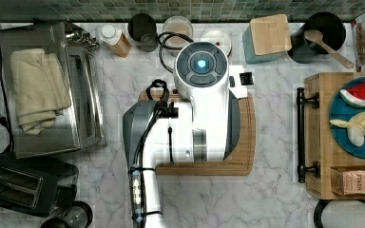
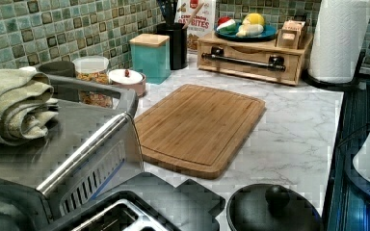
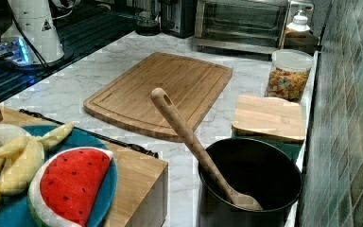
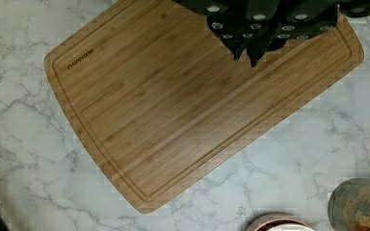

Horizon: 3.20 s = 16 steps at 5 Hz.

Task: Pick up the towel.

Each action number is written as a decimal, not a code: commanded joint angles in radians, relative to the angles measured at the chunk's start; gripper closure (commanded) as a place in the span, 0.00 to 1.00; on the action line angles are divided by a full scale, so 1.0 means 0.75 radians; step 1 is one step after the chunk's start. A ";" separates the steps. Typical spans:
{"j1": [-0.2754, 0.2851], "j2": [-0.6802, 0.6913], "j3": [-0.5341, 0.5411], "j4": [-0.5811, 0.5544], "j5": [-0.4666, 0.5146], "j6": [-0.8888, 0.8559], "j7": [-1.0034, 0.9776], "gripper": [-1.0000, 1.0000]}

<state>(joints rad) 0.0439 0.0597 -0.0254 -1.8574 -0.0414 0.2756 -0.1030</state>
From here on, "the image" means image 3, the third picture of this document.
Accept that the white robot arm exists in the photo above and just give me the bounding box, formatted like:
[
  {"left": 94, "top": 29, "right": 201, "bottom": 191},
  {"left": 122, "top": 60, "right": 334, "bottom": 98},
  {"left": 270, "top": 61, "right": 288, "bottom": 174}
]
[{"left": 0, "top": 0, "right": 81, "bottom": 67}]

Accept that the large bamboo cutting board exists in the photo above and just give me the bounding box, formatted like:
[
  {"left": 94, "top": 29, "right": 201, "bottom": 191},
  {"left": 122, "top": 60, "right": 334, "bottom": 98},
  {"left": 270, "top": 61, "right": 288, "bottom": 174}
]
[{"left": 83, "top": 52, "right": 233, "bottom": 142}]

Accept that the black utensil pot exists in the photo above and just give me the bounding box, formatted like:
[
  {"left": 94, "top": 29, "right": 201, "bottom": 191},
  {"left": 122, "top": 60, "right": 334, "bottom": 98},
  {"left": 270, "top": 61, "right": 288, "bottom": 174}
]
[{"left": 196, "top": 138, "right": 303, "bottom": 227}]

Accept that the black toaster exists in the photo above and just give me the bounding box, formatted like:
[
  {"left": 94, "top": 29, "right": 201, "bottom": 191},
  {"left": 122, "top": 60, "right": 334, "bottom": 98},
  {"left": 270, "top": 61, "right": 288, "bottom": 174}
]
[{"left": 158, "top": 0, "right": 198, "bottom": 38}]

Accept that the teal canister with wooden lid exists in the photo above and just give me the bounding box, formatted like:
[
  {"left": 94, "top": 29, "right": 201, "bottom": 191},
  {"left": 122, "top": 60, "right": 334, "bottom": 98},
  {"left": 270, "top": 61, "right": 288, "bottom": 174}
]
[{"left": 232, "top": 95, "right": 306, "bottom": 161}]

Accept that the wooden spoon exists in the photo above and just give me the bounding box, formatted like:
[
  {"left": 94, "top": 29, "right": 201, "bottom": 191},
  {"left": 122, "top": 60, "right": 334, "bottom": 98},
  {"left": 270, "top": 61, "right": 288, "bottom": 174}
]
[{"left": 150, "top": 88, "right": 262, "bottom": 211}]

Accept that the dark glass jar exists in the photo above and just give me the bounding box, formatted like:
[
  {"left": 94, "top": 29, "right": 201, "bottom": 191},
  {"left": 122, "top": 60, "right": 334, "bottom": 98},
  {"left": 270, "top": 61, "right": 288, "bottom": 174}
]
[{"left": 134, "top": 0, "right": 161, "bottom": 36}]

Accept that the silver toaster oven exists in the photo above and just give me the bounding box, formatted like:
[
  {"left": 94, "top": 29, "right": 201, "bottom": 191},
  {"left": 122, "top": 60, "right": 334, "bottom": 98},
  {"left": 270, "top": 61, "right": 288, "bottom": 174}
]
[{"left": 194, "top": 0, "right": 314, "bottom": 54}]

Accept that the clear cereal jar white lid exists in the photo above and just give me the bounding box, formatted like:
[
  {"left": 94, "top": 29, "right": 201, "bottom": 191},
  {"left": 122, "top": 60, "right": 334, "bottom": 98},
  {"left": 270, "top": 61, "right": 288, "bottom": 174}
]
[{"left": 265, "top": 49, "right": 314, "bottom": 102}]

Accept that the plush watermelon slice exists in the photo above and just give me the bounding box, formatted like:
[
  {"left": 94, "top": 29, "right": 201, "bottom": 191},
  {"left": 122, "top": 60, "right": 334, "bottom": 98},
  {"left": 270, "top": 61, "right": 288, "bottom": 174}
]
[{"left": 27, "top": 147, "right": 113, "bottom": 227}]

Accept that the white-capped brown bottle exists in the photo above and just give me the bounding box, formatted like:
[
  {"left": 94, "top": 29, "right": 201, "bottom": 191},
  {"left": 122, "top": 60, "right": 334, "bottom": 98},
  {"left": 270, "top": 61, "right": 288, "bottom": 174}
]
[{"left": 281, "top": 11, "right": 319, "bottom": 55}]

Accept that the plush peeled banana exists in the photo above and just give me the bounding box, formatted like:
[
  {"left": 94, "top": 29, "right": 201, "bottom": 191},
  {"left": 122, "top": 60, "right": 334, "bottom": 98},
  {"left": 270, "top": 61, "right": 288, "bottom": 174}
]
[{"left": 0, "top": 123, "right": 74, "bottom": 196}]

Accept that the wooden tray with black handle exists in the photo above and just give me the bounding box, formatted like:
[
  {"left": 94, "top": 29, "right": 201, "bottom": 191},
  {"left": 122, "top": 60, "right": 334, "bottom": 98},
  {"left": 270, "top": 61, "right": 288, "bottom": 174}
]
[{"left": 0, "top": 106, "right": 169, "bottom": 227}]

